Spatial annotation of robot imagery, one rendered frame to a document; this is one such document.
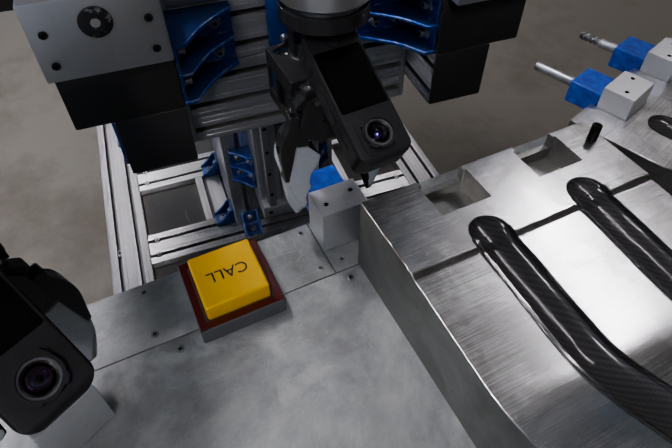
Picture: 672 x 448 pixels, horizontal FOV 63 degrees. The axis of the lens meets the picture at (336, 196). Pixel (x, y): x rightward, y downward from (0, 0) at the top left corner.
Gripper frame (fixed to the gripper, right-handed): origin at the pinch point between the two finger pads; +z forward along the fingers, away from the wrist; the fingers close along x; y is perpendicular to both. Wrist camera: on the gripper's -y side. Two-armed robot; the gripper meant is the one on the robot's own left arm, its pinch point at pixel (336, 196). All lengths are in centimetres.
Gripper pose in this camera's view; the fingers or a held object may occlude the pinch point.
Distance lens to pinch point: 54.5
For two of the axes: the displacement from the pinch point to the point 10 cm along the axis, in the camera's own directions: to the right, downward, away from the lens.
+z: 0.0, 6.8, 7.3
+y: -4.3, -6.6, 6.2
